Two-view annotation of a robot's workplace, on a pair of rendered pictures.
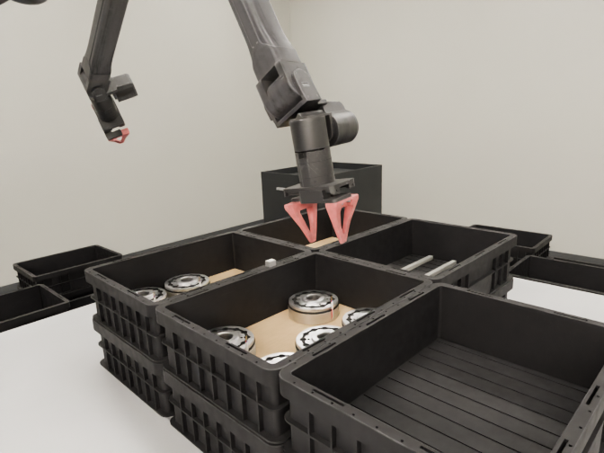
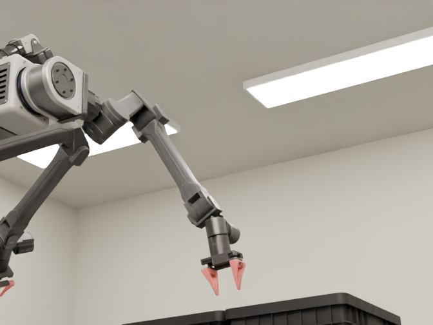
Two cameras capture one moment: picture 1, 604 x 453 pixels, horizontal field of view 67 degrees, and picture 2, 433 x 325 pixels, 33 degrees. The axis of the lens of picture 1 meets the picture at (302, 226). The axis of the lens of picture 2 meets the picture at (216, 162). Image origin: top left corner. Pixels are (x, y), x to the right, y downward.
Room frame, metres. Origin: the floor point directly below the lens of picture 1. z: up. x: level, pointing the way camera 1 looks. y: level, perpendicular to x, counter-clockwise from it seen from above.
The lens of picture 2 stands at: (-1.14, 0.49, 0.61)
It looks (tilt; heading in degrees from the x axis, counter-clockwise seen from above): 22 degrees up; 345
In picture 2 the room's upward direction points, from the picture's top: 2 degrees counter-clockwise
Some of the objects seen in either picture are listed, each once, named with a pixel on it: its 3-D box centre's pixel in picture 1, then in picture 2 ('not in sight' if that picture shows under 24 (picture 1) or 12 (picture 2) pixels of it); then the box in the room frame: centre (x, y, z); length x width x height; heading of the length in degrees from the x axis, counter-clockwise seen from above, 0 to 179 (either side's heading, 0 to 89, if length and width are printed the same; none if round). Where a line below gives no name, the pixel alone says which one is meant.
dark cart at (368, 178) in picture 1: (324, 240); not in sight; (2.75, -0.13, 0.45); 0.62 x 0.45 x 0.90; 137
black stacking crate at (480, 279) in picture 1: (420, 267); not in sight; (1.02, -0.28, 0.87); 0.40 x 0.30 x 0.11; 135
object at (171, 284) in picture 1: (187, 281); not in sight; (1.01, 0.27, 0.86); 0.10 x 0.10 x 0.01
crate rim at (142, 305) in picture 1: (202, 264); not in sight; (0.95, 0.22, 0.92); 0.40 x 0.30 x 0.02; 135
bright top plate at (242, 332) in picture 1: (224, 341); not in sight; (0.71, 0.14, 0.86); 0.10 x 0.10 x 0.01
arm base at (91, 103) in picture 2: not in sight; (80, 102); (0.54, 0.38, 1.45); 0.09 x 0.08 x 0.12; 47
